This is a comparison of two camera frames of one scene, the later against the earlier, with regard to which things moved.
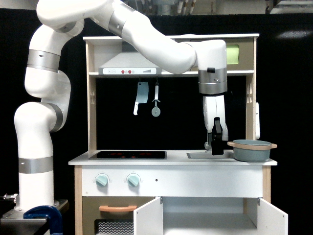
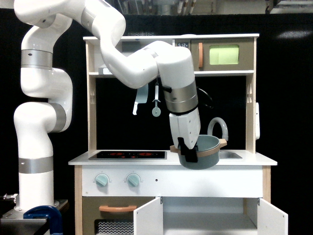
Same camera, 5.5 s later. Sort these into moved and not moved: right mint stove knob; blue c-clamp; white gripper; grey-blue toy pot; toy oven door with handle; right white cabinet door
Moved: grey-blue toy pot; white gripper
Not moved: toy oven door with handle; right mint stove knob; right white cabinet door; blue c-clamp
